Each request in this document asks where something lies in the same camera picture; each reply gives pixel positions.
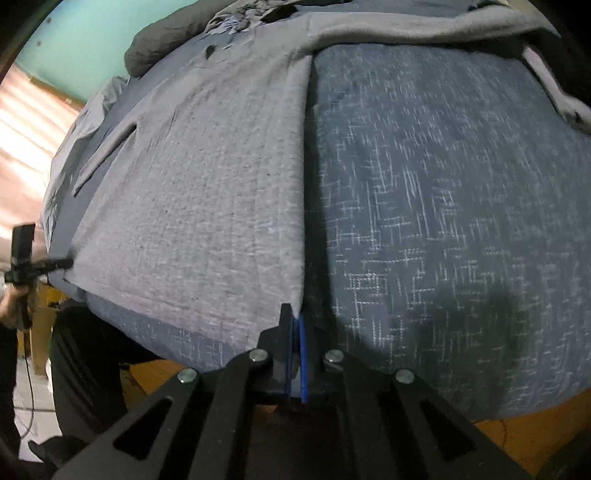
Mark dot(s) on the wooden window frame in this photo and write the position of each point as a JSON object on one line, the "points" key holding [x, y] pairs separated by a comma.
{"points": [[55, 90]]}

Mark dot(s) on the blue-grey crumpled cloth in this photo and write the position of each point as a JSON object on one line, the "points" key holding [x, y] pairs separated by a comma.
{"points": [[240, 21]]}

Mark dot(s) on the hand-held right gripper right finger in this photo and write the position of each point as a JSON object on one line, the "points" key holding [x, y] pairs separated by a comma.
{"points": [[304, 364]]}

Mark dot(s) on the person's dark clothing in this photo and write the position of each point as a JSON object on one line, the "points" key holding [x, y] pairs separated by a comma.
{"points": [[92, 369]]}

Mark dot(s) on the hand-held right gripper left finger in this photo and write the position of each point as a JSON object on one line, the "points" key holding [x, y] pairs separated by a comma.
{"points": [[290, 364]]}

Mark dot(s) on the dark grey rolled duvet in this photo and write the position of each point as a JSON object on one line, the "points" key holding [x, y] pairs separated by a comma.
{"points": [[161, 41]]}

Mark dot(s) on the grey sweatshirt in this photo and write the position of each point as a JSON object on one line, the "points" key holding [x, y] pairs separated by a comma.
{"points": [[194, 207]]}

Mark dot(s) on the bed with blue sheet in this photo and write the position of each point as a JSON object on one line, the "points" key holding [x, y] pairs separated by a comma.
{"points": [[438, 207]]}

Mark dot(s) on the pink curtain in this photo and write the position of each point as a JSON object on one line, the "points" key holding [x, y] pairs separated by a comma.
{"points": [[27, 152]]}

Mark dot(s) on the person's left hand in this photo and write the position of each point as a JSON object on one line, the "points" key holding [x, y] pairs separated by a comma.
{"points": [[8, 304]]}

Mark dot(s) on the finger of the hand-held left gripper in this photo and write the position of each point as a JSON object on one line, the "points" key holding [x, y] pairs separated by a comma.
{"points": [[55, 264]]}

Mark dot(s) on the light grey blanket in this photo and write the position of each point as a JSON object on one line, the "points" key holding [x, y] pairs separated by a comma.
{"points": [[78, 138]]}

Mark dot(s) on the black and grey garment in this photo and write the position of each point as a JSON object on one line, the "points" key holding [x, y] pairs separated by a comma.
{"points": [[558, 92]]}

